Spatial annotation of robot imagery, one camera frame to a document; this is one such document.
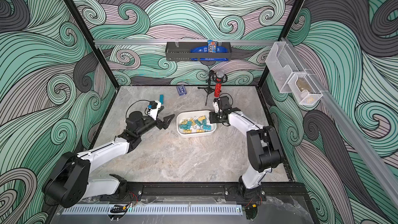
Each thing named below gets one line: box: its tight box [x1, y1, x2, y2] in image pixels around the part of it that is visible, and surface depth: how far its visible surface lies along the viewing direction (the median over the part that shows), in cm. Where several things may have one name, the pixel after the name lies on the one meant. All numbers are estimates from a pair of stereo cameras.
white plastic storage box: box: [176, 110, 218, 138], surface depth 99 cm
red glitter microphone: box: [214, 70, 225, 98], surface depth 95 cm
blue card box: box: [176, 85, 188, 97], surface depth 119 cm
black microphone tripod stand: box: [197, 70, 219, 106], surface depth 106 cm
